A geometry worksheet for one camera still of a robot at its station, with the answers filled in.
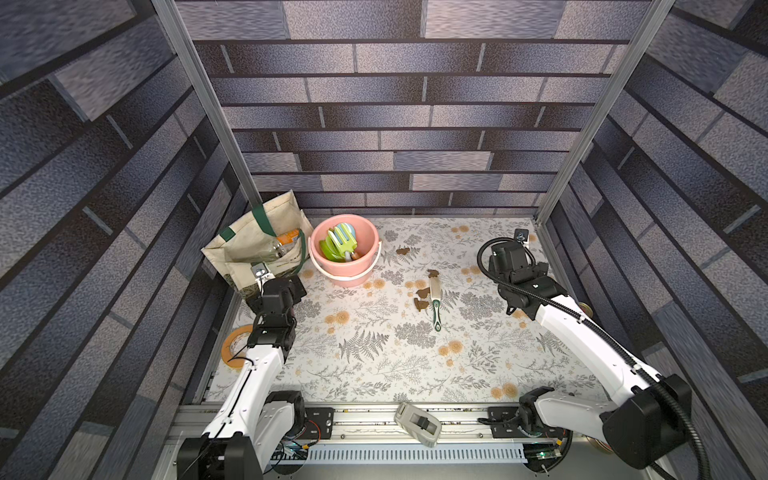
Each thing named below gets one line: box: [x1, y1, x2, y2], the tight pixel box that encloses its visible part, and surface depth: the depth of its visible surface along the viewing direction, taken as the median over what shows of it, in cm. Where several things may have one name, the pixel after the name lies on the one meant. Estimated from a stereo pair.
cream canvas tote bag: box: [201, 189, 313, 297], surface depth 96 cm
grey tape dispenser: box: [394, 402, 442, 448], surface depth 73 cm
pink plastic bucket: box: [308, 214, 382, 288], surface depth 97 cm
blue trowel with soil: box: [334, 222, 357, 245], surface depth 99 cm
